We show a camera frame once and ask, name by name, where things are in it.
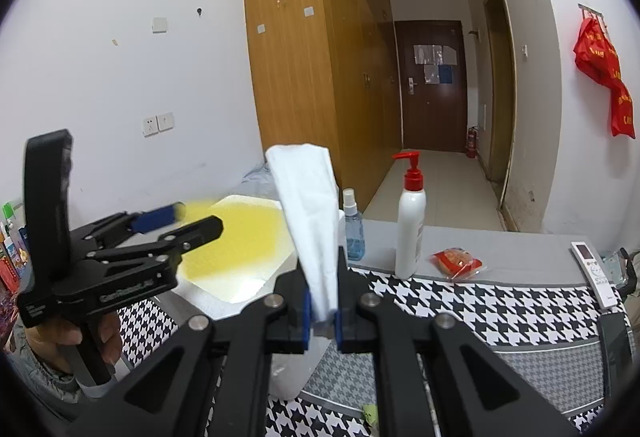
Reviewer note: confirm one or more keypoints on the white cloth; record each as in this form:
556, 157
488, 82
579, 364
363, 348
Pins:
310, 212

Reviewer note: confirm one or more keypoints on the white remote control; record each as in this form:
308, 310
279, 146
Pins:
592, 269

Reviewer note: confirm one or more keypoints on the person's left forearm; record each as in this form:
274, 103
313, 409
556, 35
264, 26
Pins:
45, 377

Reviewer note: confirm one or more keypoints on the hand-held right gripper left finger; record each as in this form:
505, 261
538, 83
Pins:
306, 322

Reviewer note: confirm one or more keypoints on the light wooden side door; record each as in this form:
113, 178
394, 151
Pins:
500, 92

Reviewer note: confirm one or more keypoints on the white light switch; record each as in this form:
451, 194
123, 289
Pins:
525, 52

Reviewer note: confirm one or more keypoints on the small green scrap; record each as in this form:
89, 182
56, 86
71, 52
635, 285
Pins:
371, 413

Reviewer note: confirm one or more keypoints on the white foam box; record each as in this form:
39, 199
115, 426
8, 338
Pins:
220, 289

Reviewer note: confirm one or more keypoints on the person's left hand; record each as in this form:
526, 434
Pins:
111, 337

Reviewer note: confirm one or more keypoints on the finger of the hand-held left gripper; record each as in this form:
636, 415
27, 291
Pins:
157, 217
200, 229

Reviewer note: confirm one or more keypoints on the dark brown door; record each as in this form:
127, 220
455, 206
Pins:
432, 117

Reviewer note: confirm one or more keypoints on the yellow cloth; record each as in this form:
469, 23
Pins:
240, 237

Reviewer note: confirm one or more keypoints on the blue spray bottle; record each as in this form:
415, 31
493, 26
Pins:
354, 237

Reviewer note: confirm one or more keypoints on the wooden wardrobe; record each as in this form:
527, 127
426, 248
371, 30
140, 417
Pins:
295, 67

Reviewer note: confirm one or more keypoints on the metal wall hook rack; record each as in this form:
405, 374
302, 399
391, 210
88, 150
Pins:
592, 9

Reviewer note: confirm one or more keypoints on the blue door notice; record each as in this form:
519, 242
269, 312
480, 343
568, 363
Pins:
445, 74

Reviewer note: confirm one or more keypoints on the white pump bottle red cap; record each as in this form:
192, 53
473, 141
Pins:
410, 237

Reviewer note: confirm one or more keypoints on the houndstooth table runner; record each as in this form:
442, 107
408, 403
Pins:
500, 312

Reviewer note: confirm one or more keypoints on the light blue bedsheet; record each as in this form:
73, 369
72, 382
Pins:
257, 179

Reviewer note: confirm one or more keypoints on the red snack packet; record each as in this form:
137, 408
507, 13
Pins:
456, 263

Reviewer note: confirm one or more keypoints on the red plastic bag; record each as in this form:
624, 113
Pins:
602, 62

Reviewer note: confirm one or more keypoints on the blank white wall plate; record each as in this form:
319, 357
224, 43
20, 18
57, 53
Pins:
159, 24

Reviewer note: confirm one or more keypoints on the red fire extinguisher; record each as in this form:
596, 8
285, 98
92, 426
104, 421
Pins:
472, 144

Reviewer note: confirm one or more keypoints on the white door notices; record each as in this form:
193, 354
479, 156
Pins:
427, 54

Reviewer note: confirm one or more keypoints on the black smartphone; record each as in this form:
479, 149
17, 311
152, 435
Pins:
616, 352

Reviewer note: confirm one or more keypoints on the small wall bracket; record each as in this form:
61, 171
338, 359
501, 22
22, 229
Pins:
473, 33

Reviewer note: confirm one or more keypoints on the white wall socket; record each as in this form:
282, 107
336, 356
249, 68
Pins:
149, 126

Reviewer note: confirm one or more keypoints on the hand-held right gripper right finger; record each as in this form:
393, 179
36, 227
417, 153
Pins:
340, 332

